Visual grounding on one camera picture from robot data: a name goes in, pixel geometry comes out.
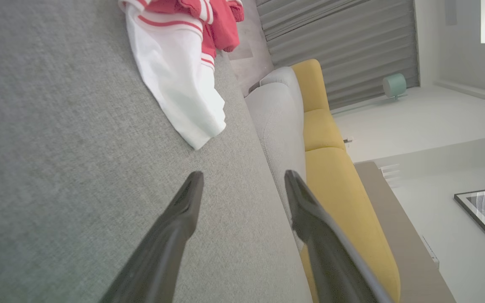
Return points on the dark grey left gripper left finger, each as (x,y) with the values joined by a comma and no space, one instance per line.
(171,235)

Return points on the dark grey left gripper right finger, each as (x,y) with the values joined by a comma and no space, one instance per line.
(326,252)

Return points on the red and white shorts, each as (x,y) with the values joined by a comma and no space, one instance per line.
(175,84)

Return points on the red jersey with striped trim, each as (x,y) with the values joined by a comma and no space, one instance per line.
(223,29)

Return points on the yellow sofa backrest cushion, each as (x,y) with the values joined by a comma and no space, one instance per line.
(310,84)
(322,130)
(343,202)

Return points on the large grey sofa seat cushion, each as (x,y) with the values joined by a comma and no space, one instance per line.
(65,147)

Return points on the small grey sofa seat cushion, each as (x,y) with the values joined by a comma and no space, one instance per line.
(276,118)

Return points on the mint green round lamp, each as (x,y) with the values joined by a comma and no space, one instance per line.
(394,85)

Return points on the grey pleated curtain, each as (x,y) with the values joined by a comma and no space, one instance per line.
(343,46)

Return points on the white wall socket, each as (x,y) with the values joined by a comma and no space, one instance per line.
(348,139)

